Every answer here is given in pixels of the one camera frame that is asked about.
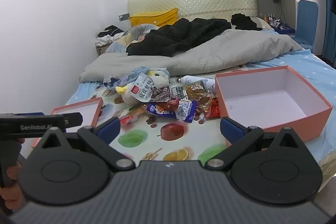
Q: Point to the blue chair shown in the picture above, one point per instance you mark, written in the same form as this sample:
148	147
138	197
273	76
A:
307	22

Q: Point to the cream quilted headboard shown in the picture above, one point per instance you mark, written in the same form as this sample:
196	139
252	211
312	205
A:
210	1

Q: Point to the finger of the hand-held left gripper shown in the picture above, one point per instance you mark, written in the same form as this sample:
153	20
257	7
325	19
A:
73	120
31	114

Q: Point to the orange red snack packet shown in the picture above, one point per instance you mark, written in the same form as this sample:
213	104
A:
134	115

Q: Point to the light blue plastic bag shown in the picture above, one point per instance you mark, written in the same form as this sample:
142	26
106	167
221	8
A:
118	79

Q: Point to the golden brown snack packet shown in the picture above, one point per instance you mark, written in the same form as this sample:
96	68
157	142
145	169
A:
199	98

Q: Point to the beige pillow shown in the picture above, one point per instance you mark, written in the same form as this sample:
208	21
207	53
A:
263	23

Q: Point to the yellow pillow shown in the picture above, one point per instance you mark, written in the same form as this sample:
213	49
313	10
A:
155	18

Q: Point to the blue white snack packet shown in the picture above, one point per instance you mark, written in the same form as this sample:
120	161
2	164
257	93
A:
160	109

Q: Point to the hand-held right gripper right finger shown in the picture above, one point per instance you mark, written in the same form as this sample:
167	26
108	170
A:
232	129

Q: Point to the cardboard box of clothes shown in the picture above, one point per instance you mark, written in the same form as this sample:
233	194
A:
105	43

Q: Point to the white spray bottle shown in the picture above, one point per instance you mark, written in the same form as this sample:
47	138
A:
191	81

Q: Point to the white blue plush duck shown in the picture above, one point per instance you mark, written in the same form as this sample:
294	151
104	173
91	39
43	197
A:
160	78

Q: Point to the fruit printed mat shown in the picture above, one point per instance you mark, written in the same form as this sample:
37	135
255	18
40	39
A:
147	140

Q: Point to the group of cosmetic bottles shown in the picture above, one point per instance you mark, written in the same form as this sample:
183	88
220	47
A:
275	20

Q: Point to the green label snack packet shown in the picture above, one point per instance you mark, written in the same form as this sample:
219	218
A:
179	92

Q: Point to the blue curtain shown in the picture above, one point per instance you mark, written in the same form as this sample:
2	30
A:
330	24

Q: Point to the black jacket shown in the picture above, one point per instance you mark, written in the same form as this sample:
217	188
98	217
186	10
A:
170	37

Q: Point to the person's left hand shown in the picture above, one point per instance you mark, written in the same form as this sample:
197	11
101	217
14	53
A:
13	195

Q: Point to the grey blanket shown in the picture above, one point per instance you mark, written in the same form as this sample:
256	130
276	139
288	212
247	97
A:
210	56

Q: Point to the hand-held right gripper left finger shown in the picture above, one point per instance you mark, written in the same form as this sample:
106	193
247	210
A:
109	129

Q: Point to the small black garment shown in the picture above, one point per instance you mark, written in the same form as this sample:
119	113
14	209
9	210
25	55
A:
245	22

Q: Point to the pink cardboard box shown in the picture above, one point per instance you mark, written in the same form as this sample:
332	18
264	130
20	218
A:
262	100

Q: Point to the pink box lid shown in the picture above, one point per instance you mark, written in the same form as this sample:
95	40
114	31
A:
78	111

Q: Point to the clear red label snack packet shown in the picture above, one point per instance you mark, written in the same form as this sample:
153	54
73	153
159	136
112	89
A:
147	87

